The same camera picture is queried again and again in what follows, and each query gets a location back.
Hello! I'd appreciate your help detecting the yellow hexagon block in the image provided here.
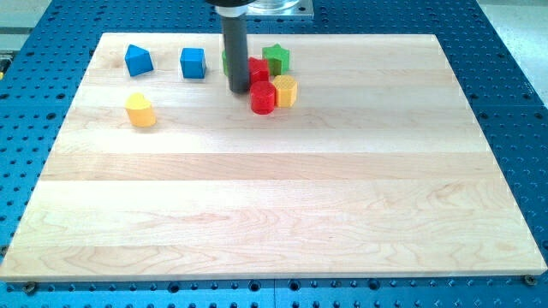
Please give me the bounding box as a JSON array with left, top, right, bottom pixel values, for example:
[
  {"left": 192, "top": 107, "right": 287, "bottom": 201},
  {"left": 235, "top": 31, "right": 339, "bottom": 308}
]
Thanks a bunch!
[{"left": 272, "top": 75, "right": 298, "bottom": 108}]

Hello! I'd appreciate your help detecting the yellow heart block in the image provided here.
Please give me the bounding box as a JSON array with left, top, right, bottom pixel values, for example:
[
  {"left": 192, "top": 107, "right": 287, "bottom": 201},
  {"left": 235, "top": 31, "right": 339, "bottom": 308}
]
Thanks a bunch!
[{"left": 124, "top": 92, "right": 157, "bottom": 127}]

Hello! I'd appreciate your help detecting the red cylinder block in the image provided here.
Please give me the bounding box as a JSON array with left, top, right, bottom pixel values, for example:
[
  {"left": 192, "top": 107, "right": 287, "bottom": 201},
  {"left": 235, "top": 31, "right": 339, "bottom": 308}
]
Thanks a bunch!
[{"left": 250, "top": 81, "right": 276, "bottom": 115}]

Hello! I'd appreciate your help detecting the red star block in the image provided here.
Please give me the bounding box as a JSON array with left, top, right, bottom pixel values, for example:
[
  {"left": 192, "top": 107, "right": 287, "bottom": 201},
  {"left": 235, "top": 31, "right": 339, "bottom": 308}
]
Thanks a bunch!
[{"left": 248, "top": 57, "right": 270, "bottom": 85}]

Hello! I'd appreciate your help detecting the green star block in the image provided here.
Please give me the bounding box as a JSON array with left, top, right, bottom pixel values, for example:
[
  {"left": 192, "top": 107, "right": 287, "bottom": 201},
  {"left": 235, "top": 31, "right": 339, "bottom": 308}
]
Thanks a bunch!
[{"left": 262, "top": 44, "right": 290, "bottom": 76}]

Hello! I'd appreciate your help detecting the green block behind rod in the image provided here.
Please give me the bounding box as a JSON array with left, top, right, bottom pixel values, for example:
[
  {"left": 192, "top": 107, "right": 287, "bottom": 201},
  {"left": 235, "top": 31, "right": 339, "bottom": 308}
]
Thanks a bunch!
[{"left": 221, "top": 50, "right": 229, "bottom": 77}]

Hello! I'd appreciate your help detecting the light wooden board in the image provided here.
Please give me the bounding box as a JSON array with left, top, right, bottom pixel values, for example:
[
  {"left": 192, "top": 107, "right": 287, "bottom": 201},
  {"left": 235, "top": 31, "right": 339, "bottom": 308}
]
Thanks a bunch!
[{"left": 1, "top": 33, "right": 546, "bottom": 282}]

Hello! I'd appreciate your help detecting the blue cube block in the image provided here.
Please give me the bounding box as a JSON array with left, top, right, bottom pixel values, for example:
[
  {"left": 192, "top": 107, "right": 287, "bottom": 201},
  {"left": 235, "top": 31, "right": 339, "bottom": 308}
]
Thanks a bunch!
[{"left": 180, "top": 48, "right": 206, "bottom": 79}]

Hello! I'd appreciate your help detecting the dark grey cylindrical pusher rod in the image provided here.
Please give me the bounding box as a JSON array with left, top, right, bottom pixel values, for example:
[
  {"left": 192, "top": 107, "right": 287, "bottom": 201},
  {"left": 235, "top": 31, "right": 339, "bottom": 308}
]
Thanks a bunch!
[{"left": 221, "top": 15, "right": 249, "bottom": 94}]

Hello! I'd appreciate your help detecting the silver robot mounting plate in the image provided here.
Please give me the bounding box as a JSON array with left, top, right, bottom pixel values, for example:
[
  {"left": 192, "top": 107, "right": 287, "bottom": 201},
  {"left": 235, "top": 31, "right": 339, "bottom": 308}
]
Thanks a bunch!
[{"left": 247, "top": 0, "right": 314, "bottom": 21}]

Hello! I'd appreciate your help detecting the white and black rod collar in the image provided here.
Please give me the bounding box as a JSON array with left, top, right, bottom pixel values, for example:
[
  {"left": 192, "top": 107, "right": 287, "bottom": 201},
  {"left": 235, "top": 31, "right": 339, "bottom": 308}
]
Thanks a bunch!
[{"left": 205, "top": 0, "right": 255, "bottom": 18}]

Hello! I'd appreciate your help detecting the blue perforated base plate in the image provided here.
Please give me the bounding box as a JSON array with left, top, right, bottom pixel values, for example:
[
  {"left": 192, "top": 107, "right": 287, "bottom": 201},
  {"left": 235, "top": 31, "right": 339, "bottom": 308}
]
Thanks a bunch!
[{"left": 1, "top": 1, "right": 547, "bottom": 307}]

